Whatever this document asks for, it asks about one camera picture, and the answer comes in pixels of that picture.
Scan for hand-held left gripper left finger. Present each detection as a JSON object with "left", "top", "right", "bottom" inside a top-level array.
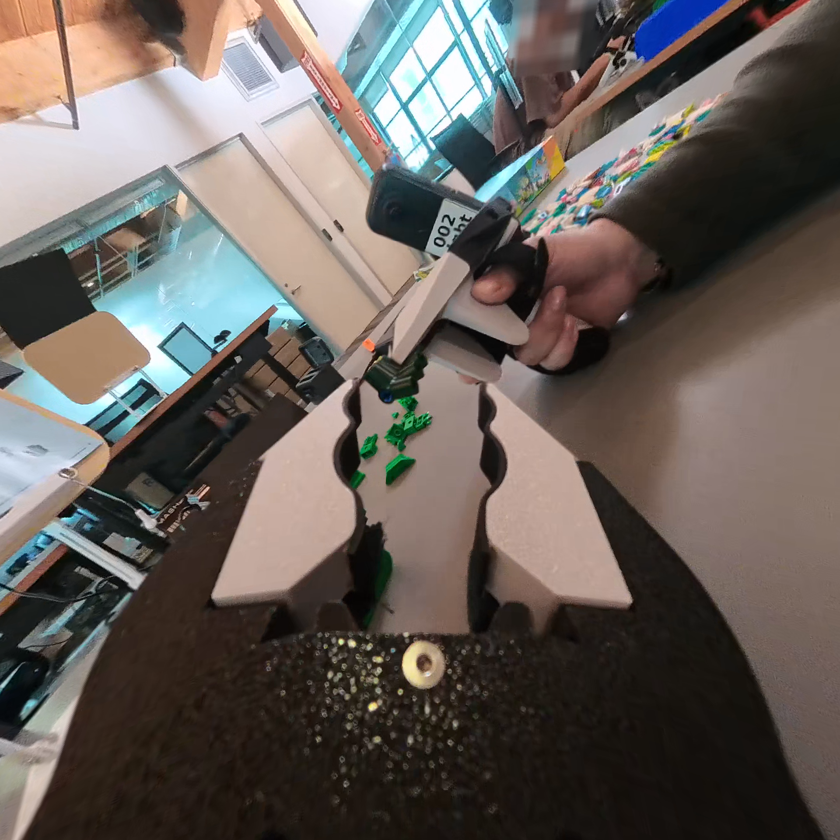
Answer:
[{"left": 210, "top": 378, "right": 375, "bottom": 634}]

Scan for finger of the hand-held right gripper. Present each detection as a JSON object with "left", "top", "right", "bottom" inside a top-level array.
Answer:
[
  {"left": 379, "top": 270, "right": 439, "bottom": 355},
  {"left": 390, "top": 258, "right": 485, "bottom": 363}
]

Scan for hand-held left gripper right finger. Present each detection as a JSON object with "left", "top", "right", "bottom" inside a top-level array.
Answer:
[{"left": 467, "top": 384, "right": 634, "bottom": 634}]

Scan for dark green brick assembly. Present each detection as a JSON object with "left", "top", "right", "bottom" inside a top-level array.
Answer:
[{"left": 363, "top": 351, "right": 427, "bottom": 403}]

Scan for wooden book stand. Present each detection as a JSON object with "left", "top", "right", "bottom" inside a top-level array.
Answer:
[
  {"left": 23, "top": 310, "right": 165, "bottom": 411},
  {"left": 0, "top": 390, "right": 111, "bottom": 565}
]

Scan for instruction booklet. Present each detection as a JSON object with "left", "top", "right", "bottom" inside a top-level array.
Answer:
[{"left": 0, "top": 399, "right": 99, "bottom": 519}]

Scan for person's right forearm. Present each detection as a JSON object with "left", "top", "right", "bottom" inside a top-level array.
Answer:
[{"left": 591, "top": 0, "right": 840, "bottom": 290}]

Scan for wooden office desk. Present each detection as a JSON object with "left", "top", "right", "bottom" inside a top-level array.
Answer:
[{"left": 98, "top": 305, "right": 280, "bottom": 460}]

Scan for wood-edged office desk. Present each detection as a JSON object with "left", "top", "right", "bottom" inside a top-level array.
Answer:
[{"left": 558, "top": 0, "right": 815, "bottom": 142}]

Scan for person's right hand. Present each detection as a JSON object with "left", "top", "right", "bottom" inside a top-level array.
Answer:
[{"left": 471, "top": 218, "right": 665, "bottom": 371}]

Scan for colourful brick set box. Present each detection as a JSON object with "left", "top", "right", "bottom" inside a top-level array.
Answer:
[{"left": 476, "top": 136, "right": 567, "bottom": 217}]

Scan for black office chair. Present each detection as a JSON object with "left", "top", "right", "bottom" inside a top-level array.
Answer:
[{"left": 431, "top": 115, "right": 500, "bottom": 191}]

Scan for green brick model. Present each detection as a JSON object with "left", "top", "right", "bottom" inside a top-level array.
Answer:
[{"left": 360, "top": 548, "right": 396, "bottom": 627}]

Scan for pile of pastel bricks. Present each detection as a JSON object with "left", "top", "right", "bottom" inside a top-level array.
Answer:
[{"left": 518, "top": 92, "right": 729, "bottom": 237}]

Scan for scattered green bricks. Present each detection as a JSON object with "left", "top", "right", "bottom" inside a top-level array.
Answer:
[{"left": 348, "top": 394, "right": 434, "bottom": 490}]

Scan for stacked cardboard boxes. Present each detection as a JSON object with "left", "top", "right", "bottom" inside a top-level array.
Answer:
[{"left": 246, "top": 328, "right": 309, "bottom": 395}]

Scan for white door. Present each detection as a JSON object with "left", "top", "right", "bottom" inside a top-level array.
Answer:
[{"left": 259, "top": 97, "right": 421, "bottom": 293}]

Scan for black computer monitor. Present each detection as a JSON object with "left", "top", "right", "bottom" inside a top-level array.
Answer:
[{"left": 157, "top": 323, "right": 217, "bottom": 378}]

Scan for wooden pillar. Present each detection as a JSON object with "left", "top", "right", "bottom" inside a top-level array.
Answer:
[{"left": 256, "top": 0, "right": 388, "bottom": 165}]

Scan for blue storage bin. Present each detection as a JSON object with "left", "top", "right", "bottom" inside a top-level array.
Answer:
[{"left": 633, "top": 0, "right": 729, "bottom": 60}]

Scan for black square panel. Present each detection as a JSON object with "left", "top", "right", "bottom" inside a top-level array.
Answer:
[{"left": 0, "top": 248, "right": 98, "bottom": 350}]

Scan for white wall vent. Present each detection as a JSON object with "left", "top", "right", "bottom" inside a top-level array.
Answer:
[{"left": 220, "top": 36, "right": 280, "bottom": 99}]

